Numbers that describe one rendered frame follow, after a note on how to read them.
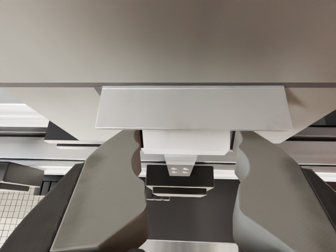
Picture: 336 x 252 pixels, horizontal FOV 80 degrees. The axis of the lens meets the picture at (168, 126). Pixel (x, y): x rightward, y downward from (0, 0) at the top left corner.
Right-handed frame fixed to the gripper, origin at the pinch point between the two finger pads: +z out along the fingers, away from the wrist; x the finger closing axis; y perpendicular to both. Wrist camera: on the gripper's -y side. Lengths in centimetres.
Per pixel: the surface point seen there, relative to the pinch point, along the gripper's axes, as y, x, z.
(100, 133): 2.3, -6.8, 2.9
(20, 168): 20.0, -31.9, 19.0
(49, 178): 33, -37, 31
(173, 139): 2.9, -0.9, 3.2
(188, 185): 19.4, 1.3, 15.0
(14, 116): 3.4, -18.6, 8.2
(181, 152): 6.1, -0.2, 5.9
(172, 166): 11.1, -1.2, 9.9
